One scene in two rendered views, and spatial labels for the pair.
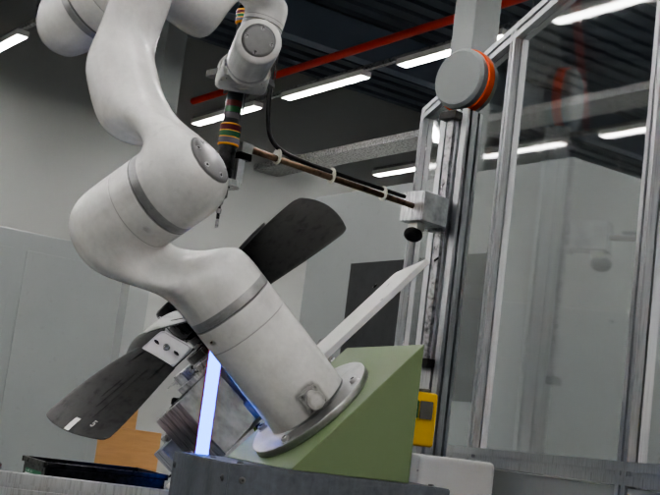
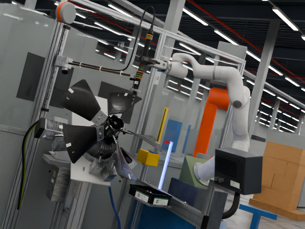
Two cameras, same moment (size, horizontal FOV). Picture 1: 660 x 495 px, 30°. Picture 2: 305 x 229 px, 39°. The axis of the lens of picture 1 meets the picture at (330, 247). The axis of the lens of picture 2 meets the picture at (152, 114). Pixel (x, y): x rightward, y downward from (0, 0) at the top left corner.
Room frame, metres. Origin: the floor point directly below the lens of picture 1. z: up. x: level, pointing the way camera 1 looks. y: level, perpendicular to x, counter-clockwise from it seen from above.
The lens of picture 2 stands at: (3.04, 2.83, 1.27)
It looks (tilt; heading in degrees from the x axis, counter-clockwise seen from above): 1 degrees up; 253
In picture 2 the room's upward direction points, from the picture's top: 15 degrees clockwise
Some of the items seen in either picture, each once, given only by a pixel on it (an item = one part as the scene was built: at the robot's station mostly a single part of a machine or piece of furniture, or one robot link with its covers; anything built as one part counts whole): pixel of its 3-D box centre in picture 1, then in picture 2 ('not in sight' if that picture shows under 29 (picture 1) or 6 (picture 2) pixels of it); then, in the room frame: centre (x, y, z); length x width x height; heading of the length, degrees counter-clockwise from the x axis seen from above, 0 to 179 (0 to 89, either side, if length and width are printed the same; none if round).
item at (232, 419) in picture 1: (207, 418); (121, 162); (2.37, 0.19, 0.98); 0.20 x 0.16 x 0.20; 100
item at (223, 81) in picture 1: (244, 72); (158, 64); (2.31, 0.21, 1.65); 0.11 x 0.10 x 0.07; 10
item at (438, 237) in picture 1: (437, 237); (56, 68); (2.89, -0.25, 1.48); 0.05 x 0.03 x 0.62; 45
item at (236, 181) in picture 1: (229, 163); (135, 83); (2.42, 0.22, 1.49); 0.09 x 0.07 x 0.10; 135
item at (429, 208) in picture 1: (425, 210); (63, 62); (2.85, -0.21, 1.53); 0.10 x 0.07 x 0.08; 135
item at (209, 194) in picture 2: not in sight; (209, 197); (1.96, 0.69, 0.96); 0.03 x 0.03 x 0.20; 10
